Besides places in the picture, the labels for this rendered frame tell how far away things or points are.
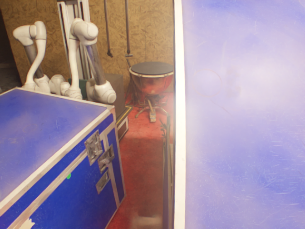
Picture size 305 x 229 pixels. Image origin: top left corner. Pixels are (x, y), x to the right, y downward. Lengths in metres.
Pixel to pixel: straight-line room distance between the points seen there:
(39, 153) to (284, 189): 0.93
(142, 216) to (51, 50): 3.43
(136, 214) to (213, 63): 1.55
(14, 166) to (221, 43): 0.94
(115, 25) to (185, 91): 3.20
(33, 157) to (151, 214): 1.25
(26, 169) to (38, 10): 3.54
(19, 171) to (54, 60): 3.45
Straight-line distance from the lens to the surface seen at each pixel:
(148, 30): 3.62
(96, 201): 1.34
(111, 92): 1.73
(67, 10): 2.18
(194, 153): 0.50
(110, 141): 1.24
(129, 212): 1.89
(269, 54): 0.71
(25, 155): 0.98
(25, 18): 4.32
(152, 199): 1.96
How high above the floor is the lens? 1.63
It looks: 31 degrees down
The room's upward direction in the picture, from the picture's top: straight up
